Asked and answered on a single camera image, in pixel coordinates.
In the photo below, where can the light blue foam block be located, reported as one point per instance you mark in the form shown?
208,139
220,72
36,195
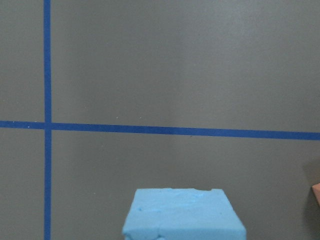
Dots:
182,214

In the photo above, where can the orange foam block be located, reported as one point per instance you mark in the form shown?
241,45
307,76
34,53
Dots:
316,191

